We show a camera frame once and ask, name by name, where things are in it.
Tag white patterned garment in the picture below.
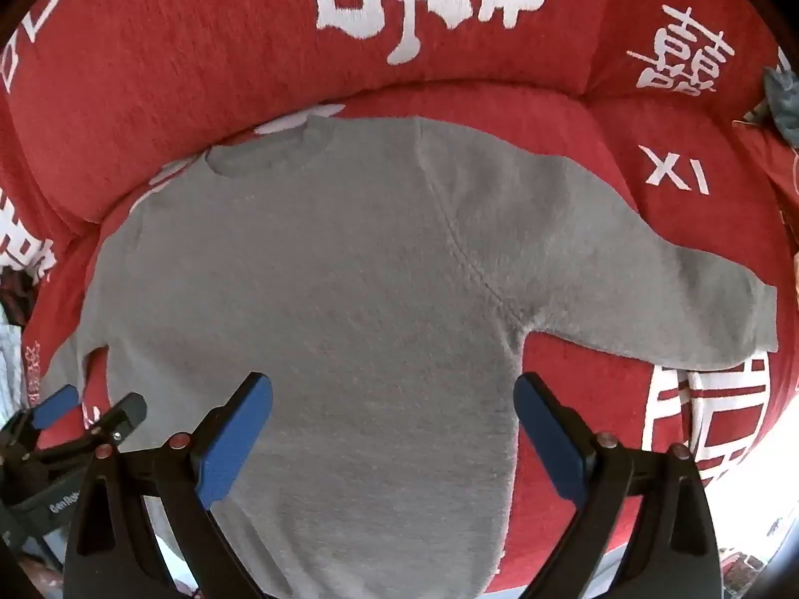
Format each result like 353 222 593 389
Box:
0 308 27 425

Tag red embroidered cushion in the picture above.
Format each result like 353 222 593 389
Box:
733 107 798 222

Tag grey-blue cloth on sofa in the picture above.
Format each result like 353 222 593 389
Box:
764 68 799 149

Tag red sofa white characters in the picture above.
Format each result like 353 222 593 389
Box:
1 0 798 598

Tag dark red black garment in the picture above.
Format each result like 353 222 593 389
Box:
0 268 38 327

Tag grey knit sweater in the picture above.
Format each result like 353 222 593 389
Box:
42 118 778 598

